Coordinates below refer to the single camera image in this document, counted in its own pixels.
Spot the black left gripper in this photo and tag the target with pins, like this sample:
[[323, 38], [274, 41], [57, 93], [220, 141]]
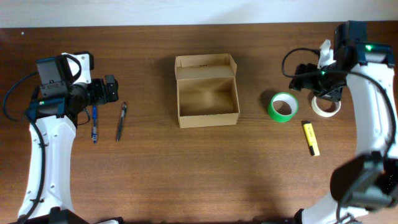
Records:
[[103, 91]]

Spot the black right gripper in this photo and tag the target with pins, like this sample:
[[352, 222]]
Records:
[[304, 78]]

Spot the beige masking tape roll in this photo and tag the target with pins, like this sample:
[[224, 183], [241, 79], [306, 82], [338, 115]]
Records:
[[323, 112]]

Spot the green tape roll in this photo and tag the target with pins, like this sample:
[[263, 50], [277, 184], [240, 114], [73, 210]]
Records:
[[282, 107]]

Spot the yellow highlighter marker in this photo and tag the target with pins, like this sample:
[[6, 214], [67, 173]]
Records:
[[311, 138]]

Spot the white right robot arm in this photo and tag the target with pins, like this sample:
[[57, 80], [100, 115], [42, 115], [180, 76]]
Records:
[[368, 182]]

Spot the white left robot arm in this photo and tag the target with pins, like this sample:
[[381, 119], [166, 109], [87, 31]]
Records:
[[66, 90]]

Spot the black pen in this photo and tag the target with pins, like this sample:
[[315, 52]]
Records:
[[121, 121]]

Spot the blue pen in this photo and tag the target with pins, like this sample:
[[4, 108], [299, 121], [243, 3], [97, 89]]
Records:
[[94, 131]]

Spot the open cardboard box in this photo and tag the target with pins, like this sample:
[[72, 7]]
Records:
[[206, 90]]

